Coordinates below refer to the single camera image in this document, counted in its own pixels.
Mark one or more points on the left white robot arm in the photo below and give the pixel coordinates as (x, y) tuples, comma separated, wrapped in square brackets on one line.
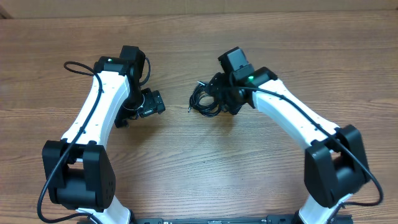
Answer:
[(80, 180)]

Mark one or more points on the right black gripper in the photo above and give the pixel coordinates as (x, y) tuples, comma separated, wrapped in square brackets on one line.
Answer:
[(216, 82)]

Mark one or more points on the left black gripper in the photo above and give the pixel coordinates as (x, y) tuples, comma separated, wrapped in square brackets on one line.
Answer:
[(154, 102)]

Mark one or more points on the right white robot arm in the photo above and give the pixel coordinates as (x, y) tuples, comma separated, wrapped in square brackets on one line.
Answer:
[(335, 164)]

